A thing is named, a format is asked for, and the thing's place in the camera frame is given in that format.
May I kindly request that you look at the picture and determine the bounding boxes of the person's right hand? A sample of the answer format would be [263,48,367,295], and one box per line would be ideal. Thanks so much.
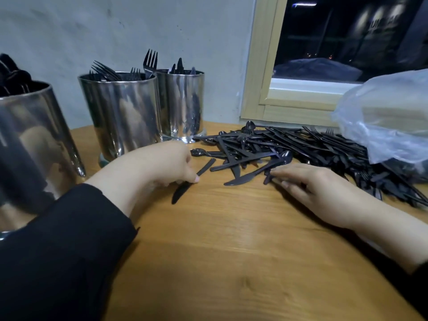
[269,161,365,230]

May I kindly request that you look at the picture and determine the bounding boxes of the person's left hand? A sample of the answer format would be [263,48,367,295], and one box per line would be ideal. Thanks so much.
[117,140,200,194]

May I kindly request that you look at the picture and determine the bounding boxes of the pile of black plastic cutlery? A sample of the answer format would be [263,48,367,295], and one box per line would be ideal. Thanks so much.
[190,120,428,211]

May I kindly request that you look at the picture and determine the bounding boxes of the person's right forearm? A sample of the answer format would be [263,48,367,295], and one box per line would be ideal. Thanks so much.
[348,204,428,312]

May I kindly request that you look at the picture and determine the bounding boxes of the person's left forearm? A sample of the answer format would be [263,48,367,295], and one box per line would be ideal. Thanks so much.
[0,160,144,321]

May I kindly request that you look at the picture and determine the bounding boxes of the clear plastic bag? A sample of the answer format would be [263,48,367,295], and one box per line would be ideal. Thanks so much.
[331,69,428,178]

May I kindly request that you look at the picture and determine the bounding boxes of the dark parked car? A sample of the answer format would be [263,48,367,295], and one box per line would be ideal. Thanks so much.
[274,58,365,83]

